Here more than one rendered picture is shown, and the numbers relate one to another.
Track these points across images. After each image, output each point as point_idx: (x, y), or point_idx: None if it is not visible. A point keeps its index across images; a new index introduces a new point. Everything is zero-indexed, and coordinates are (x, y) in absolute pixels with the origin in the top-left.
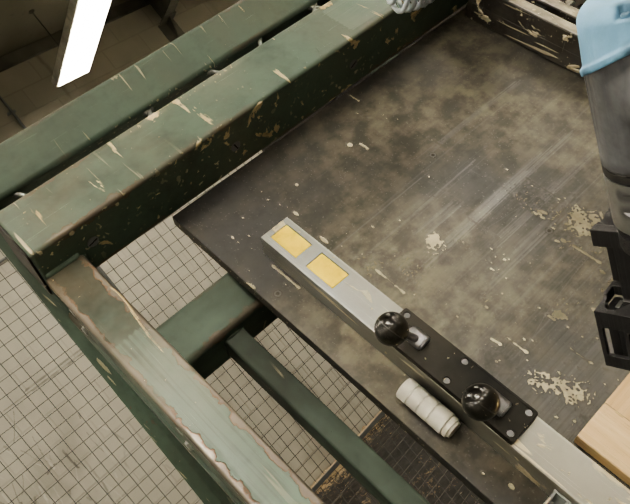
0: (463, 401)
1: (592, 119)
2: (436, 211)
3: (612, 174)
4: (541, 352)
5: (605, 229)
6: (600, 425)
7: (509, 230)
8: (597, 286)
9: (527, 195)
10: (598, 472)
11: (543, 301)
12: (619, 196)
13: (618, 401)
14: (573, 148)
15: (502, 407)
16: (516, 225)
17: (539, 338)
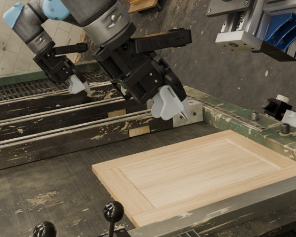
0: (109, 214)
1: (74, 3)
2: None
3: (95, 14)
4: (90, 232)
5: (103, 50)
6: (141, 220)
7: (16, 223)
8: (73, 206)
9: (4, 212)
10: (163, 221)
11: (65, 224)
12: (103, 21)
13: (133, 211)
14: None
15: (113, 235)
16: (16, 220)
17: (82, 231)
